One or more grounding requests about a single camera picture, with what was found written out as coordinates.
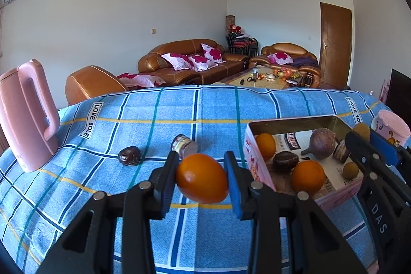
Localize pink cardboard box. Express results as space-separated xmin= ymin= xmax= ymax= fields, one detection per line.
xmin=245 ymin=115 xmax=375 ymax=223

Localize blue plaid tablecloth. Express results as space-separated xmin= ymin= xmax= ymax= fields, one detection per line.
xmin=0 ymin=84 xmax=394 ymax=274

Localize wooden coffee table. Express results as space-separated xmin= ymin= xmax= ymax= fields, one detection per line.
xmin=213 ymin=67 xmax=301 ymax=90

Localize brown leather armchair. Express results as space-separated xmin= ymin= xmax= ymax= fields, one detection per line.
xmin=65 ymin=65 xmax=128 ymax=106

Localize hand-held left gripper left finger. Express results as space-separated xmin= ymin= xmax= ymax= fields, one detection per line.
xmin=35 ymin=150 xmax=180 ymax=274

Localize purple blanket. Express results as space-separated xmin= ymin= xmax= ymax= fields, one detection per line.
xmin=292 ymin=56 xmax=319 ymax=67

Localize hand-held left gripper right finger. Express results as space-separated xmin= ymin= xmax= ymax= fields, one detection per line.
xmin=224 ymin=150 xmax=368 ymax=274

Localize stack of black chairs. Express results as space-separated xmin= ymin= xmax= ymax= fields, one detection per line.
xmin=226 ymin=33 xmax=259 ymax=57

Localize black television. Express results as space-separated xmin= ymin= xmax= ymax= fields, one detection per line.
xmin=388 ymin=69 xmax=411 ymax=120

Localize orange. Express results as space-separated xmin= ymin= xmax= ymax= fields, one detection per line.
xmin=175 ymin=153 xmax=229 ymax=204
xmin=255 ymin=133 xmax=277 ymax=162
xmin=292 ymin=160 xmax=326 ymax=194

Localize pink cartoon cup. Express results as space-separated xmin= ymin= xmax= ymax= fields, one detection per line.
xmin=371 ymin=110 xmax=411 ymax=149

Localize small brown fruit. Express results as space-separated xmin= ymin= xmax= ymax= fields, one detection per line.
xmin=342 ymin=163 xmax=359 ymax=180
xmin=352 ymin=122 xmax=371 ymax=140

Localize dark passion fruit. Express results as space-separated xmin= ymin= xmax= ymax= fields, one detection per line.
xmin=273 ymin=151 xmax=300 ymax=173
xmin=118 ymin=146 xmax=141 ymax=166

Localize white pillow with red flowers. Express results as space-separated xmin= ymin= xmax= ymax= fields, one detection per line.
xmin=268 ymin=52 xmax=293 ymax=65
xmin=188 ymin=54 xmax=216 ymax=72
xmin=161 ymin=52 xmax=195 ymax=71
xmin=201 ymin=43 xmax=224 ymax=63

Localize brown leather three-seat sofa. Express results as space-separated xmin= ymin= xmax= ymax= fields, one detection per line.
xmin=138 ymin=39 xmax=249 ymax=85

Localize brown wooden door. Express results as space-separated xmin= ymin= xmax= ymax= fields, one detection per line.
xmin=319 ymin=2 xmax=353 ymax=89

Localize purple beetroot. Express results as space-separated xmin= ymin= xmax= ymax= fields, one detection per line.
xmin=301 ymin=128 xmax=337 ymax=160

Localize pink electric kettle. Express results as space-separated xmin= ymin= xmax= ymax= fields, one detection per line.
xmin=0 ymin=59 xmax=60 ymax=173

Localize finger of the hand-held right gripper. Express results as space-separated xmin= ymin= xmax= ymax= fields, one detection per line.
xmin=369 ymin=128 xmax=411 ymax=175
xmin=345 ymin=130 xmax=411 ymax=274

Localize brown leather two-seat sofa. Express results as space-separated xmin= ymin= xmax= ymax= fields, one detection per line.
xmin=250 ymin=43 xmax=322 ymax=88

